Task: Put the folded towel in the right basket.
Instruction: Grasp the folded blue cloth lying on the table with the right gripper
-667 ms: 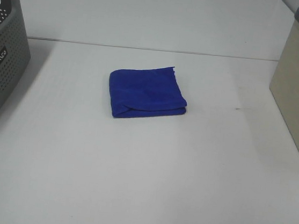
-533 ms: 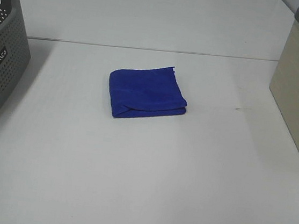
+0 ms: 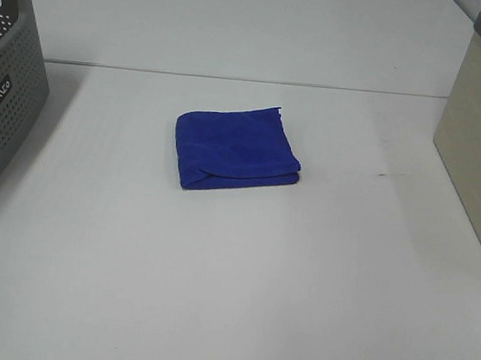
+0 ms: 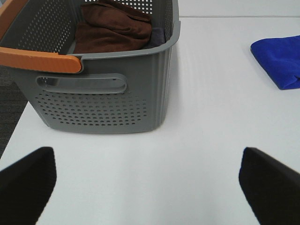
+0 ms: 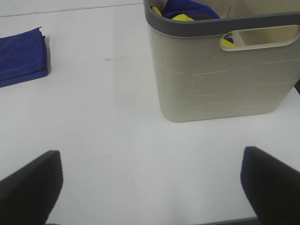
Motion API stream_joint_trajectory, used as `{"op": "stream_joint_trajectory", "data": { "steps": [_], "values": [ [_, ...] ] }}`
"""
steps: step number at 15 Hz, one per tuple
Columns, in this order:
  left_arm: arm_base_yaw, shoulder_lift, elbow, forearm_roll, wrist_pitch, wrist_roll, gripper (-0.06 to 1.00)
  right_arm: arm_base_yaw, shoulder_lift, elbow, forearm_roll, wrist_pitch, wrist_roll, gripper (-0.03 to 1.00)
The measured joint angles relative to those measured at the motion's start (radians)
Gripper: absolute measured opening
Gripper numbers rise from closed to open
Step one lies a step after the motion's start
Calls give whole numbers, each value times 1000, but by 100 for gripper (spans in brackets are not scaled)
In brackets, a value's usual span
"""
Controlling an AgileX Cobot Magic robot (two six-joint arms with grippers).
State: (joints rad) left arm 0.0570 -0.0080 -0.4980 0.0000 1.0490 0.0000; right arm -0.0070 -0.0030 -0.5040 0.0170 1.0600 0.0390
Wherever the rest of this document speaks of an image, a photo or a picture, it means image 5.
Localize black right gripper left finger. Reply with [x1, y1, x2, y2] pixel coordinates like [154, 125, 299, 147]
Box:
[0, 150, 63, 225]

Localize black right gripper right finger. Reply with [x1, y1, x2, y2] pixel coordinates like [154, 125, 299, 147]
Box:
[240, 146, 300, 225]

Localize blue towel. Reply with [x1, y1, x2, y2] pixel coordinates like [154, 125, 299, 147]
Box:
[0, 27, 49, 87]
[154, 0, 234, 45]

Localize beige basket with grey rim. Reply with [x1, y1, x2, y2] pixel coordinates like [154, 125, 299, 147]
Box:
[143, 0, 300, 122]

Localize yellow towel in basket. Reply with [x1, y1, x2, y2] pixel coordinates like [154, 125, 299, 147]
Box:
[167, 12, 236, 47]

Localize blue towel in basket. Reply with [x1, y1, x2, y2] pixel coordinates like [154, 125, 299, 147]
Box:
[154, 0, 234, 45]

